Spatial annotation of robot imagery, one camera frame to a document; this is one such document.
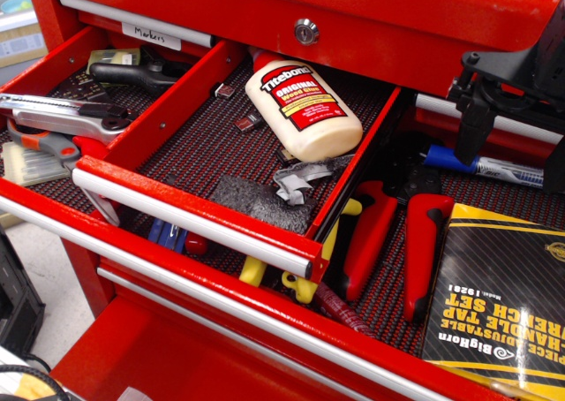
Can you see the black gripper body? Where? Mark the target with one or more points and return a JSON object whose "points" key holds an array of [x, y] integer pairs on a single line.
{"points": [[526, 86]]}

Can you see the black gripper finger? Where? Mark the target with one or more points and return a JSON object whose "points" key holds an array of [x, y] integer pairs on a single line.
{"points": [[476, 124]]}

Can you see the silver black box cutter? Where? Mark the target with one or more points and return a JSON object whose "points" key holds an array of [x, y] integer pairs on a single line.
{"points": [[101, 121]]}

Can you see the wide red open drawer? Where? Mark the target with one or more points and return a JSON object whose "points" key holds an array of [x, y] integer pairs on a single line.
{"points": [[182, 326]]}

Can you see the silver drawer lock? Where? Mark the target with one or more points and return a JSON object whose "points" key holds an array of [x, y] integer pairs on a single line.
{"points": [[306, 32]]}

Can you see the black yellow tap wrench box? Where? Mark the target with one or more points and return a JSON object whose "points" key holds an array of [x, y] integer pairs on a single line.
{"points": [[497, 308]]}

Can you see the small red open drawer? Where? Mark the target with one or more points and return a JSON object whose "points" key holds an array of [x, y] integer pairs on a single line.
{"points": [[169, 162]]}

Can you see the blue cap BIC marker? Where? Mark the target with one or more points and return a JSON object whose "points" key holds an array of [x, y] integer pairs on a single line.
{"points": [[485, 167]]}

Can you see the red black crimping pliers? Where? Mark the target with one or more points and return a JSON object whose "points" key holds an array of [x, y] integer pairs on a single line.
{"points": [[405, 177]]}

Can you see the Titebond wood glue bottle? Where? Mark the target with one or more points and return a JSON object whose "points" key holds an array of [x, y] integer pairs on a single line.
{"points": [[306, 115]]}

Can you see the crumpled grey tape piece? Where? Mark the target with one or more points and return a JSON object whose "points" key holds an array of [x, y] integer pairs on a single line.
{"points": [[294, 180]]}

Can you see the small dark red connector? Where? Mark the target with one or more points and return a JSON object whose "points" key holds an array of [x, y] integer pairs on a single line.
{"points": [[248, 123]]}

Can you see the red metal tool chest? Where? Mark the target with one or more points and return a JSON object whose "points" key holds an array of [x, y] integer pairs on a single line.
{"points": [[415, 45]]}

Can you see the dark red tube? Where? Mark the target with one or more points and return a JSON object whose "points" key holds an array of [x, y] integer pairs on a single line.
{"points": [[337, 309]]}

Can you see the small dark connector rear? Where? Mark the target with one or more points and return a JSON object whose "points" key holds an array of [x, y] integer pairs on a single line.
{"points": [[224, 91]]}

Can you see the white Markers label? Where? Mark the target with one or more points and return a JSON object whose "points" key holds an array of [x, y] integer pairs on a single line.
{"points": [[152, 36]]}

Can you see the grey orange scissors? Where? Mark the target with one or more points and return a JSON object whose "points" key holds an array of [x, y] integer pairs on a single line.
{"points": [[53, 143]]}

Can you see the clear plastic blade case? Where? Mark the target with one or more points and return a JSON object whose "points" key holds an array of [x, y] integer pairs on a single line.
{"points": [[25, 167]]}

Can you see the black equipment case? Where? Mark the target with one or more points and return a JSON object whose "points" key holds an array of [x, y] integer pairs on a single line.
{"points": [[22, 310]]}

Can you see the yellow handled tool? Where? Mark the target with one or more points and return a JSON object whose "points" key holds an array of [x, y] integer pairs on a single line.
{"points": [[304, 289]]}

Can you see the blue handled tool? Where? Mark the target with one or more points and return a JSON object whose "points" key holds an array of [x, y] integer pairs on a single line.
{"points": [[167, 235]]}

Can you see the red handled tool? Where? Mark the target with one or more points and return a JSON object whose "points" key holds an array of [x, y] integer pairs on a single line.
{"points": [[91, 147]]}

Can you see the black wire stripper tool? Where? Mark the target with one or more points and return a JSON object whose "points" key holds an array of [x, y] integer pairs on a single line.
{"points": [[82, 88]]}

